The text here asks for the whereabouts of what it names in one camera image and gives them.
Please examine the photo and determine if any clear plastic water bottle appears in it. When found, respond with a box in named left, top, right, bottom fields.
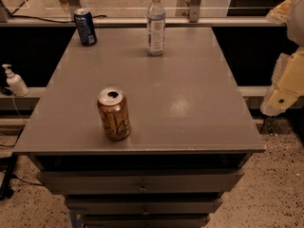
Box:
left=146, top=0, right=166, bottom=56

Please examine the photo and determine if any grey drawer cabinet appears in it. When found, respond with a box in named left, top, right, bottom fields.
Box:
left=15, top=28, right=264, bottom=228

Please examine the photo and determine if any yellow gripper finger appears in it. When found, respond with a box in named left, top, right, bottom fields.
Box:
left=266, top=0, right=294, bottom=24
left=260, top=47, right=304, bottom=116

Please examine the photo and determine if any white pump dispenser bottle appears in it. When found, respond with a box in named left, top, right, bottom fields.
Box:
left=2, top=64, right=29, bottom=97

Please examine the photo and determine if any black stand leg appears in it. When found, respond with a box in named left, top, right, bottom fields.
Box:
left=0, top=154, right=17, bottom=200

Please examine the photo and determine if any blue soda can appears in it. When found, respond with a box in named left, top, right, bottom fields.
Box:
left=74, top=9, right=97, bottom=47

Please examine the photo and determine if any gold soda can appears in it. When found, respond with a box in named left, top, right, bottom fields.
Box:
left=97, top=87, right=130, bottom=141

